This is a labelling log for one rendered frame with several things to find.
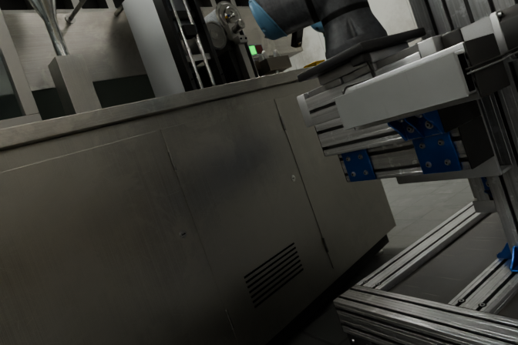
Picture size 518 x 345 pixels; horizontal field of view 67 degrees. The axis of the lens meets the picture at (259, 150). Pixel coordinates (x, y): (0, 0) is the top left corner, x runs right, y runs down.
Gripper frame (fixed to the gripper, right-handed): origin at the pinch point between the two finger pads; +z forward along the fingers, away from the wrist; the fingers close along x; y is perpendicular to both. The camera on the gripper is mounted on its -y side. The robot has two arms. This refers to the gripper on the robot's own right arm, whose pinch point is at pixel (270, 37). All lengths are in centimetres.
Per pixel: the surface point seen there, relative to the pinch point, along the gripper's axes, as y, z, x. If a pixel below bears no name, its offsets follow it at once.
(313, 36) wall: 52, 161, -272
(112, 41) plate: 21, 46, 47
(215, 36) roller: 7.4, 13.2, 18.4
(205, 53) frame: -2.9, 1.7, 36.9
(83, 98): -7, 19, 78
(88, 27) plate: 28, 46, 55
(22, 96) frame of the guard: -11, -10, 104
